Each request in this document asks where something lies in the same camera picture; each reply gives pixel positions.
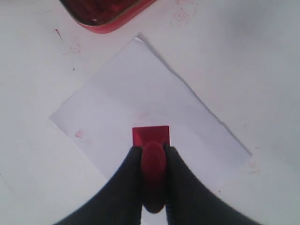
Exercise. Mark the white paper sheet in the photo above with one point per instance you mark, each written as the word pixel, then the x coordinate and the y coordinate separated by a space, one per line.
pixel 136 89

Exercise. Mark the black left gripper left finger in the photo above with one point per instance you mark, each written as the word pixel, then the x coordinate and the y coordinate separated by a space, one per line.
pixel 119 201

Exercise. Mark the red stamp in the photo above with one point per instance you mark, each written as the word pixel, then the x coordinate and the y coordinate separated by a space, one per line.
pixel 152 141

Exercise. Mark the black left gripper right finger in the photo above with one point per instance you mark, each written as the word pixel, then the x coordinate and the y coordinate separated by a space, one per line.
pixel 189 202

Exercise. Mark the red ink tin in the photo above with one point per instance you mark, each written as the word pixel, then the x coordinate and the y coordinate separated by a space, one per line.
pixel 104 16

